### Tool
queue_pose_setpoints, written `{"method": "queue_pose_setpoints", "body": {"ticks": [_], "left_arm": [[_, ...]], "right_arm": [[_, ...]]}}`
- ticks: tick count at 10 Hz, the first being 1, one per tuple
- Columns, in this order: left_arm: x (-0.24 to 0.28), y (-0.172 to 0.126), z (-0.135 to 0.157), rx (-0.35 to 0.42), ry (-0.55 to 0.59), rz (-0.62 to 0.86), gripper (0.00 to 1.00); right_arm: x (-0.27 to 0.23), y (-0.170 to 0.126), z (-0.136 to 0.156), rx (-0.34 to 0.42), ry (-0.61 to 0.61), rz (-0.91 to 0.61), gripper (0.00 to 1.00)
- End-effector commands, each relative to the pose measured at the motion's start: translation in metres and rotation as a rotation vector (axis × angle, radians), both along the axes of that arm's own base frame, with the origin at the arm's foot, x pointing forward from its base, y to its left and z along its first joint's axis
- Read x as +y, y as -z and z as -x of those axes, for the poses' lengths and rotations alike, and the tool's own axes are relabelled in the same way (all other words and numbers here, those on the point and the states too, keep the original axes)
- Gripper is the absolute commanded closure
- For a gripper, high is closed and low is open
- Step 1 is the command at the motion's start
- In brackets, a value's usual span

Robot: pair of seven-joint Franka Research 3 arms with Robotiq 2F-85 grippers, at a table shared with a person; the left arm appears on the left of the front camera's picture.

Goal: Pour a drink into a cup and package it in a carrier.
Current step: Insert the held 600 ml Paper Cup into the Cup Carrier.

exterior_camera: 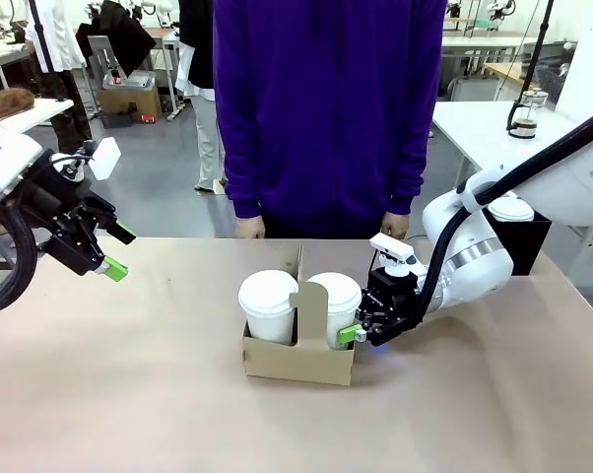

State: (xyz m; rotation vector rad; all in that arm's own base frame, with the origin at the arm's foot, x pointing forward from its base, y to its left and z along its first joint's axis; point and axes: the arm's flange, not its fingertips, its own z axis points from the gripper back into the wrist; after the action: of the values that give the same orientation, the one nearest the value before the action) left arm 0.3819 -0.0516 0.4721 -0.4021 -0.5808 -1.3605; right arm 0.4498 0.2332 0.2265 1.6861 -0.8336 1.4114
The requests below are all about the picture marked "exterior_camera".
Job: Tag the small black floor box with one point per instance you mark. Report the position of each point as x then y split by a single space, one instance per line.
115 120

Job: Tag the stack of white lids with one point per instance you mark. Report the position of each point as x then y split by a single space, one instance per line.
510 209

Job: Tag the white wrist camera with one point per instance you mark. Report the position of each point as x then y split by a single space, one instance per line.
395 251
104 157

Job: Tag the white background table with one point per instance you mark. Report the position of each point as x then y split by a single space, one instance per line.
493 42

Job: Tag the person's left hand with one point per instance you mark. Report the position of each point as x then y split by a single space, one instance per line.
395 226

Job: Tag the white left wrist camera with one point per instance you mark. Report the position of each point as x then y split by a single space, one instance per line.
104 157

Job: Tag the black hanging garment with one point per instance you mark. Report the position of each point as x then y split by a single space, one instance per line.
114 34

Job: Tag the background person in white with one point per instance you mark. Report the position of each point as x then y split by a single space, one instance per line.
210 143

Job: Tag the white table with fur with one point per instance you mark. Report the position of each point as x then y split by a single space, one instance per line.
35 115

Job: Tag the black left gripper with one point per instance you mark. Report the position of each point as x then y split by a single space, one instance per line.
72 222

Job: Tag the person's right hand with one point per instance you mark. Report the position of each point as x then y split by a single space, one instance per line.
251 227

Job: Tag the person's right forearm purple sleeve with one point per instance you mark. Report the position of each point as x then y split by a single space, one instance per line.
244 172

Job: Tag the brown fur piece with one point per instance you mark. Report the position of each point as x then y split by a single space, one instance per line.
8 102

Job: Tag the white plastic cup lid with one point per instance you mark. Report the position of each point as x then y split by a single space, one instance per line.
267 290
343 293

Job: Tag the white side table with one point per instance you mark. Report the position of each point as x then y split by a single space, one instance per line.
474 128

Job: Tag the black tripod pole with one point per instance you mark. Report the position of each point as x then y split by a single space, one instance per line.
540 49

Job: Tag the glass french press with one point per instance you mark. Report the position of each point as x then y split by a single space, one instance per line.
525 115

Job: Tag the black lid container box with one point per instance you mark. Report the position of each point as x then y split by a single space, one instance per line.
528 246

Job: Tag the grey plastic bin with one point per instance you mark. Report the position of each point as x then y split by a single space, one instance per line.
139 79

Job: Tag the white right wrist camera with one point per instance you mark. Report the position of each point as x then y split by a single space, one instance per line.
395 251

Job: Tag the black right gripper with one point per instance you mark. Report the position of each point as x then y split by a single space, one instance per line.
390 308

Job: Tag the brown cardboard cup carrier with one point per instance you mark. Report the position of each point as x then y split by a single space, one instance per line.
296 364

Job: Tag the person's left forearm purple sleeve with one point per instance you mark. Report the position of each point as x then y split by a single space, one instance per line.
409 172

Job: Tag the person's purple sweater torso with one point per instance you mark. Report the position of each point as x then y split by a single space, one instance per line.
326 98

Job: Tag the brown cardboard box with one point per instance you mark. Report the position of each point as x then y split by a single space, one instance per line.
139 103

